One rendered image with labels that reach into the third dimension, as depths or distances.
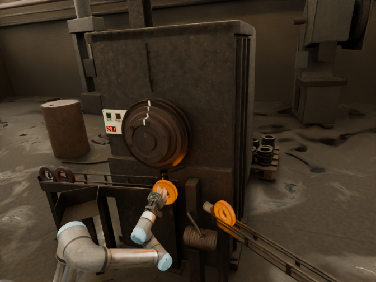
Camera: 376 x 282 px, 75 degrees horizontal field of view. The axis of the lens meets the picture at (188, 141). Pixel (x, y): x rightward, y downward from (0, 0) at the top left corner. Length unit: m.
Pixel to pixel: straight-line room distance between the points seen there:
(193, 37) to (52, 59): 9.67
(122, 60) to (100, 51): 0.17
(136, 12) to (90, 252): 3.86
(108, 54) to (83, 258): 1.24
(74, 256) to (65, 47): 9.63
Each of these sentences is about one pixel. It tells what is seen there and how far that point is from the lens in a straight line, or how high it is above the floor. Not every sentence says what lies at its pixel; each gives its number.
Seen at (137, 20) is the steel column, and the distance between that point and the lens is 4.43.
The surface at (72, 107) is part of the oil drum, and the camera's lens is 4.30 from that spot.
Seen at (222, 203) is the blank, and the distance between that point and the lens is 1.47.
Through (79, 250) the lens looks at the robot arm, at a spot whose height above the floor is 0.95.
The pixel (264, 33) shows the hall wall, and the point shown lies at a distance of 7.39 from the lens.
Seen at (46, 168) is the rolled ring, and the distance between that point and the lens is 2.39.
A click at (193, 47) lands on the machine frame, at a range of 1.51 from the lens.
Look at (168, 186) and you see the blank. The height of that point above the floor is 0.88.
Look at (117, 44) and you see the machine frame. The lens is 1.74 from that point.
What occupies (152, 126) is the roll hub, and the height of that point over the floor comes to 1.22.
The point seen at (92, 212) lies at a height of 0.60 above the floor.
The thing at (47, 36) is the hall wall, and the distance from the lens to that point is 10.96.
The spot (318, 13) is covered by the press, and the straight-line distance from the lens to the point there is 5.33.
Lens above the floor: 1.64
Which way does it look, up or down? 21 degrees down
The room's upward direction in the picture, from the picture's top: 3 degrees counter-clockwise
